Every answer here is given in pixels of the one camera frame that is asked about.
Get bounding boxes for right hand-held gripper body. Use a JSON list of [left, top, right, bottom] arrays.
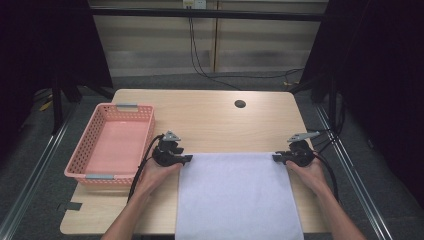
[[282, 130, 321, 168]]

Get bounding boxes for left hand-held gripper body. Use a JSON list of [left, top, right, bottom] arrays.
[[151, 130, 183, 168]]

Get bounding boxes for pink perforated plastic basket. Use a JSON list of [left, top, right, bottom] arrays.
[[63, 102, 156, 186]]

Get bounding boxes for lavender patterned cloth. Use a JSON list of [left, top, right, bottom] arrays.
[[174, 152, 305, 240]]

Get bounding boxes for person's left hand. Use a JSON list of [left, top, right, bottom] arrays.
[[137, 155, 184, 198]]

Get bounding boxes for person's right hand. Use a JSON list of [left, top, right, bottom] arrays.
[[285, 158, 330, 197]]

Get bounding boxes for black metal stand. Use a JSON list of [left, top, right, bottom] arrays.
[[49, 75, 115, 136], [289, 74, 342, 134]]

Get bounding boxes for black tape strip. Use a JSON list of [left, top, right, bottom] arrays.
[[56, 201, 83, 213]]

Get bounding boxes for black curtain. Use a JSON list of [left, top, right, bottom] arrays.
[[298, 0, 424, 209], [0, 0, 114, 164]]

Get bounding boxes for black horizontal bar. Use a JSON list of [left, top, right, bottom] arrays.
[[89, 7, 327, 23]]

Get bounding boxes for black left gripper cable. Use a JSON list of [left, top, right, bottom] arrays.
[[127, 133, 165, 204]]

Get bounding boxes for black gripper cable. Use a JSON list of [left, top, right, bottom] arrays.
[[312, 150, 341, 205], [127, 133, 165, 204]]

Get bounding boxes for black floor cables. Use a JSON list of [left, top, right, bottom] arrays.
[[305, 124, 338, 157]]

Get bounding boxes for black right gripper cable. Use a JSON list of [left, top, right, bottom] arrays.
[[312, 150, 341, 205]]

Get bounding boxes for metal floor rail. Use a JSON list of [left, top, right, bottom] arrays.
[[0, 108, 78, 240], [314, 103, 395, 240]]

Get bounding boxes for black wall cable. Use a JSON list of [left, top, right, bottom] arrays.
[[190, 16, 305, 80], [188, 16, 242, 91]]

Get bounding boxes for white wall power outlet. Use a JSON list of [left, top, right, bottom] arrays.
[[182, 0, 208, 10]]

